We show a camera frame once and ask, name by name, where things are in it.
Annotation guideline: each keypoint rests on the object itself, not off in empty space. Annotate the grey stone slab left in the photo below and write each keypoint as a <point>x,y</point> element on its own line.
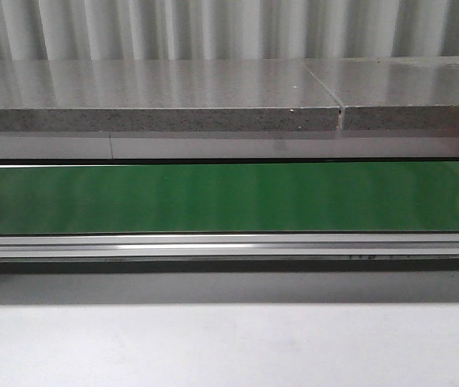
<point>162,96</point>

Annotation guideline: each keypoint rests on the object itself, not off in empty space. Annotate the grey stone slab right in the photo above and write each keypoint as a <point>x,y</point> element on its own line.
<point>383,94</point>

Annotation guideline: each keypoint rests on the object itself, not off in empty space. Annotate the white base panel under slabs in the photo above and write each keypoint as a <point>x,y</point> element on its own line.
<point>223,145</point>

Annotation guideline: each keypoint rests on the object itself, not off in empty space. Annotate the white corrugated wall panel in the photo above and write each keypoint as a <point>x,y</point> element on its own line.
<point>183,30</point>

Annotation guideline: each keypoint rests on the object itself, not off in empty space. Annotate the grey stone slab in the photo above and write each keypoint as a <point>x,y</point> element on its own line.
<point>383,94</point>
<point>162,96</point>

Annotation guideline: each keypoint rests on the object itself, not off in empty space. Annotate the aluminium conveyor side rail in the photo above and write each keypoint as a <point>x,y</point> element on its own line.
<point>228,247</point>

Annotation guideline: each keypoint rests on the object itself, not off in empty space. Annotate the green conveyor belt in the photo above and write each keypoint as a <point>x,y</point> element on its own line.
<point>167,198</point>

